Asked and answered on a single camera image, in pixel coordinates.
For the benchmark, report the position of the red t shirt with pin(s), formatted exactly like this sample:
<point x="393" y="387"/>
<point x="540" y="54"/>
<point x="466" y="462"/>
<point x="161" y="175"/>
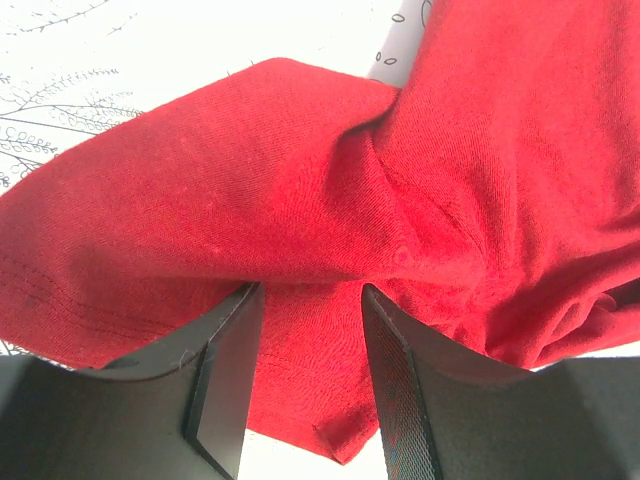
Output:
<point x="495" y="197"/>

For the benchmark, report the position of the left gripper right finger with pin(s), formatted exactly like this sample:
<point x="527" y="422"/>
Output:
<point x="447" y="412"/>

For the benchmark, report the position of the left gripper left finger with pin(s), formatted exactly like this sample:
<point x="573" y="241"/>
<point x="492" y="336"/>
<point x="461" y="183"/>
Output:
<point x="174" y="409"/>

